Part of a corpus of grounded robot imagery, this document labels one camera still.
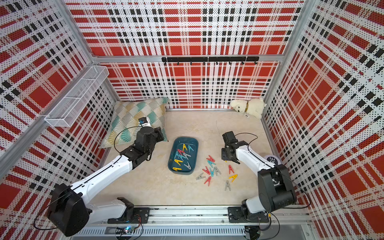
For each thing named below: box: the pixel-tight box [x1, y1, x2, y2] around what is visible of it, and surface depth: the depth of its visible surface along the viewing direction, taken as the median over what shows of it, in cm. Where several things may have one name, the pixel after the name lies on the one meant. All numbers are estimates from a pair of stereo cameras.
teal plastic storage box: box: [167, 136, 199, 175], surface depth 96 cm
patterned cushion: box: [99, 97, 169, 148], surface depth 97 cm
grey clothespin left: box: [195, 172, 206, 181], surface depth 88 cm
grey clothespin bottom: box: [224, 180, 231, 192], surface depth 86 cm
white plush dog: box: [230, 98, 267, 119], surface depth 117 cm
